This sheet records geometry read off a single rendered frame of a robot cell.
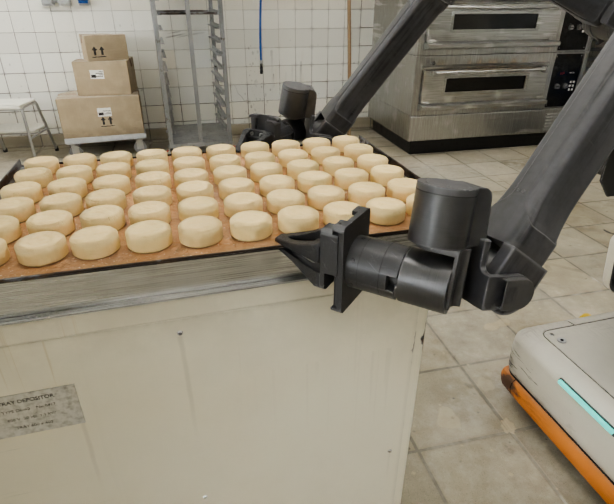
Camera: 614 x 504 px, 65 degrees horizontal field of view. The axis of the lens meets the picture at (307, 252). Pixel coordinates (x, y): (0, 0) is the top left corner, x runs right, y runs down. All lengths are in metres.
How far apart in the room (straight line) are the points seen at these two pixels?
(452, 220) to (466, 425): 1.23
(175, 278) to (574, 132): 0.45
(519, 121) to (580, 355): 3.20
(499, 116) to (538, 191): 3.89
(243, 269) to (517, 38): 3.87
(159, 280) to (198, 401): 0.19
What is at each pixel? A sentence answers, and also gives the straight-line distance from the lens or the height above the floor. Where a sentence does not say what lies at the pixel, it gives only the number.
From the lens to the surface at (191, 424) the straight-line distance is 0.72.
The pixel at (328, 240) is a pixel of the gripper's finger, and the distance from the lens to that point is 0.48.
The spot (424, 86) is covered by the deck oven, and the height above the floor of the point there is 0.55.
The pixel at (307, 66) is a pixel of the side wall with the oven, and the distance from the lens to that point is 4.72.
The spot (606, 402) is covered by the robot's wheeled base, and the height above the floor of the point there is 0.28.
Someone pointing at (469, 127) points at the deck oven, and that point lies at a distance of 4.29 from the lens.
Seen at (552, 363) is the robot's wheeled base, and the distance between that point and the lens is 1.51.
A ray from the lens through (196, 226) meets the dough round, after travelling 0.56.
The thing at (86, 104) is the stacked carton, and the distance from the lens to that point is 4.21.
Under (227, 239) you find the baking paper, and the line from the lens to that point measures 0.57.
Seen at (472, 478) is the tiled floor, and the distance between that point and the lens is 1.51.
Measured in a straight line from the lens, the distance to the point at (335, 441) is 0.82.
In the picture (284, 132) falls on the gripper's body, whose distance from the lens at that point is 0.98.
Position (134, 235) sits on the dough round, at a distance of 0.56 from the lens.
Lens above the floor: 1.15
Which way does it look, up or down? 28 degrees down
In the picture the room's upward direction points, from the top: straight up
